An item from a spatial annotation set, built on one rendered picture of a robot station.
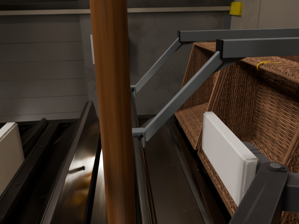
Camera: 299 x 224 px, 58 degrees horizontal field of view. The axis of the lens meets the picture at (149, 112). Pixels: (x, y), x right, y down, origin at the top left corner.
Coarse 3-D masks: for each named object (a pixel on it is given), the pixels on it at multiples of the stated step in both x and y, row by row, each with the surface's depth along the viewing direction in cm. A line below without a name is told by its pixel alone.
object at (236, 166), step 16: (208, 112) 19; (208, 128) 18; (224, 128) 16; (208, 144) 19; (224, 144) 15; (240, 144) 14; (224, 160) 16; (240, 160) 13; (256, 160) 13; (224, 176) 16; (240, 176) 13; (240, 192) 14
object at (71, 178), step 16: (80, 128) 133; (96, 128) 167; (80, 144) 120; (96, 144) 156; (80, 160) 114; (64, 176) 92; (80, 176) 108; (64, 192) 86; (80, 192) 103; (48, 208) 77; (64, 208) 83; (80, 208) 99
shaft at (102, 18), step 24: (96, 0) 21; (120, 0) 21; (96, 24) 21; (120, 24) 21; (96, 48) 22; (120, 48) 22; (96, 72) 23; (120, 72) 23; (120, 96) 23; (120, 120) 24; (120, 144) 25; (120, 168) 25; (120, 192) 26; (120, 216) 27
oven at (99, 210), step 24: (48, 120) 186; (72, 120) 185; (168, 120) 180; (48, 144) 154; (24, 168) 126; (96, 168) 142; (192, 168) 123; (96, 192) 127; (0, 216) 96; (96, 216) 122; (216, 216) 93
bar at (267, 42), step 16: (192, 32) 108; (208, 32) 108; (224, 32) 109; (240, 32) 110; (256, 32) 110; (272, 32) 111; (288, 32) 112; (176, 48) 110; (224, 48) 63; (240, 48) 63; (256, 48) 63; (272, 48) 64; (288, 48) 64; (160, 64) 112; (208, 64) 64; (224, 64) 66; (144, 80) 113; (192, 80) 65; (176, 96) 67; (160, 112) 68; (144, 128) 70; (144, 144) 69; (144, 160) 57; (144, 176) 50; (144, 192) 46; (144, 208) 42
